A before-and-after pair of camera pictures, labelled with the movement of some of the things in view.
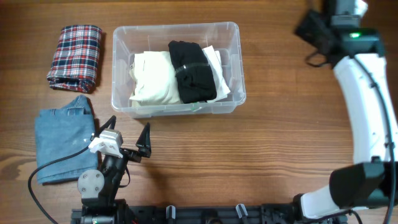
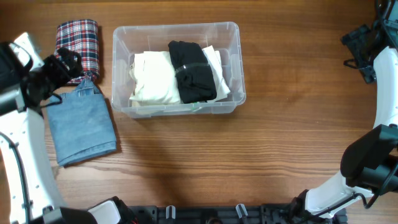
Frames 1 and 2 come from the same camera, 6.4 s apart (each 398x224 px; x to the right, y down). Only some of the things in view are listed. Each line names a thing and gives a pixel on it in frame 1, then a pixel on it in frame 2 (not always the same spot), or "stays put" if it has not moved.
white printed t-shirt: [215, 61] stays put
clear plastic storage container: [129, 40] stays put
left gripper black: [143, 145] to [63, 74]
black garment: [194, 81] stays put
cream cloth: [156, 79] stays put
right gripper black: [306, 29] to [352, 40]
